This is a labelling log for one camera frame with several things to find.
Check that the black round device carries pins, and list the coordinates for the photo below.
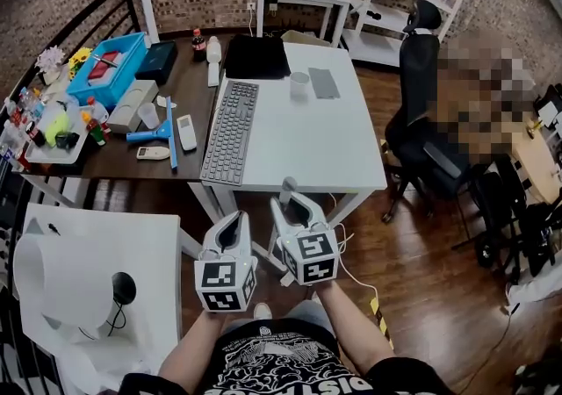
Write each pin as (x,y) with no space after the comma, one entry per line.
(124,288)

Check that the blue plastic bin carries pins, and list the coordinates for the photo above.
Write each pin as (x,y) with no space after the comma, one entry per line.
(123,70)

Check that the white bottle orange cap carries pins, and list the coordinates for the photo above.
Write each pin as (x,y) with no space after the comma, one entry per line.
(100,110)

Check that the red green sauce bottle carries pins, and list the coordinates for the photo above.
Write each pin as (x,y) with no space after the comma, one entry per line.
(94,131)

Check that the person's left forearm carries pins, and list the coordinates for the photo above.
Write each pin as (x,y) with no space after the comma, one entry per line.
(189,345)

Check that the person's white shoe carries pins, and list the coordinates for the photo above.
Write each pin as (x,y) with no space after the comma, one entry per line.
(262,311)

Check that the grey tablet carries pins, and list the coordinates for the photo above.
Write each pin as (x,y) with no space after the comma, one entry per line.
(34,228)

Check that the red box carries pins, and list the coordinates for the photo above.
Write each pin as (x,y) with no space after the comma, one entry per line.
(104,65)

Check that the black desk mat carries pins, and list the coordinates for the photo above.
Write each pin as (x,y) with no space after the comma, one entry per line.
(257,57)

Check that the dark wooden table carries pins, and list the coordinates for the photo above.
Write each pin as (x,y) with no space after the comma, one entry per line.
(193,103)

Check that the round wooden table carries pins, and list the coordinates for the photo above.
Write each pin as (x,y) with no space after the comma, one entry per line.
(538,160)

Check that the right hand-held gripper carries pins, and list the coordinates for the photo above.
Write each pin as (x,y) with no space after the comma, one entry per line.
(314,248)

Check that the clear plastic cup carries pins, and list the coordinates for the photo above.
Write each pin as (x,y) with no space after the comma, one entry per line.
(299,87)
(149,117)

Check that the grey keyboard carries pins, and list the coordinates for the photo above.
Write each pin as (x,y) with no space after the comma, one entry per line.
(230,134)

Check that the black folding chair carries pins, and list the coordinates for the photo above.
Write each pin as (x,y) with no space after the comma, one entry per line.
(496,213)

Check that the yellow black floor tape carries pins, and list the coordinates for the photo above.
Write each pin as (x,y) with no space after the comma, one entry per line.
(381,323)

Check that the white power strip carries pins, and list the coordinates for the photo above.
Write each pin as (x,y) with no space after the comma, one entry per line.
(286,279)

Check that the yellow sunflowers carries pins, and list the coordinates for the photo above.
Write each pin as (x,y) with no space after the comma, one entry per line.
(80,59)

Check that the white remote control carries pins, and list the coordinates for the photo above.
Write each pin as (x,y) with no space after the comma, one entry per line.
(186,133)

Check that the small black device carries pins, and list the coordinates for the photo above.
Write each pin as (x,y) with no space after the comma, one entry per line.
(369,13)

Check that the black office chair with headrest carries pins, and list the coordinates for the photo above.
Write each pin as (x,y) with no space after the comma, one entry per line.
(419,86)

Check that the black metal railing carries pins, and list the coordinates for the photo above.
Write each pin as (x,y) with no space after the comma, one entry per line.
(83,24)

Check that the dark teal box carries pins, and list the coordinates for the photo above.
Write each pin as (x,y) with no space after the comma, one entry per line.
(156,62)

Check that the person's grey trousers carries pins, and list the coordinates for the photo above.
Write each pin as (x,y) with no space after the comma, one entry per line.
(311,316)

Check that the person's black printed shirt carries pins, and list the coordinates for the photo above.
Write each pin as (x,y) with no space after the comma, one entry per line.
(281,362)

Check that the small white handheld device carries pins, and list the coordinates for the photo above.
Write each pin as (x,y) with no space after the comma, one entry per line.
(153,152)

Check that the white shelf unit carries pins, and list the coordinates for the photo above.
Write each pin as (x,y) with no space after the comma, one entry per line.
(386,13)

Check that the blue squeegee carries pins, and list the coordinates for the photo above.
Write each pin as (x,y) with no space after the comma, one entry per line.
(170,130)

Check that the white desk with lamp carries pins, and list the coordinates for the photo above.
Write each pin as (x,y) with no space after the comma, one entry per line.
(145,244)

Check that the yellow green toy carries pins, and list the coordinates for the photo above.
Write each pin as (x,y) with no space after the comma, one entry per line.
(57,129)

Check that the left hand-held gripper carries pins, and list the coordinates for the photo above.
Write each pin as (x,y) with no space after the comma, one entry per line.
(215,275)

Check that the grey pad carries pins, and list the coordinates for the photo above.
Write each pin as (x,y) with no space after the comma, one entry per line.
(325,84)

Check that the white desk with keyboard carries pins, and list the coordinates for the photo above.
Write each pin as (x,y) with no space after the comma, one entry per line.
(298,134)

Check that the person's right forearm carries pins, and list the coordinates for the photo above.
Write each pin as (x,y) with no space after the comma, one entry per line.
(351,327)

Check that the white flowers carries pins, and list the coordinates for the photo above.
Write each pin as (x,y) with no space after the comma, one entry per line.
(49,59)

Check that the white table lamp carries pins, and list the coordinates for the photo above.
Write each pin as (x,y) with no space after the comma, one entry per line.
(61,279)

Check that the beige tissue box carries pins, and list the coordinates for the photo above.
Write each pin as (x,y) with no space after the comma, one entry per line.
(131,107)

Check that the white tray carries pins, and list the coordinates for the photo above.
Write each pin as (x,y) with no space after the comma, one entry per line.
(59,155)

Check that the cola bottle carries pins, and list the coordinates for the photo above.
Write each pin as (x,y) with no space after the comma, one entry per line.
(199,47)

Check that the cardboard box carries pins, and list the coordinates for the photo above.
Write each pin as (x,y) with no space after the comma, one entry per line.
(305,40)

